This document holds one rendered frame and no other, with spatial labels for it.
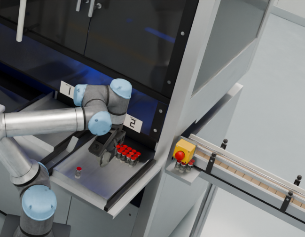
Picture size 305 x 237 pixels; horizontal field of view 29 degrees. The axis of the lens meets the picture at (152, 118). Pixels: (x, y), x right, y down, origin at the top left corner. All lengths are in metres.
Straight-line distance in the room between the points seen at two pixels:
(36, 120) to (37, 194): 0.34
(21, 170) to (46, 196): 0.13
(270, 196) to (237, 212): 1.34
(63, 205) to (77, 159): 0.58
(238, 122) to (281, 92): 0.80
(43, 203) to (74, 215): 0.95
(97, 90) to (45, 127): 0.24
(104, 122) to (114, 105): 0.17
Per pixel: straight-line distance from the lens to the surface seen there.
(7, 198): 3.27
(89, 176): 2.42
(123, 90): 1.99
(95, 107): 1.90
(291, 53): 6.25
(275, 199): 2.55
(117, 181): 2.43
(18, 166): 2.12
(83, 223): 3.01
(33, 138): 2.54
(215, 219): 3.77
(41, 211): 2.07
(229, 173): 2.57
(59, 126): 1.87
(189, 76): 2.32
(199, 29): 2.23
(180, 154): 2.45
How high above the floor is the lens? 2.43
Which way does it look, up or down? 33 degrees down
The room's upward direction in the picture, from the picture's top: 15 degrees clockwise
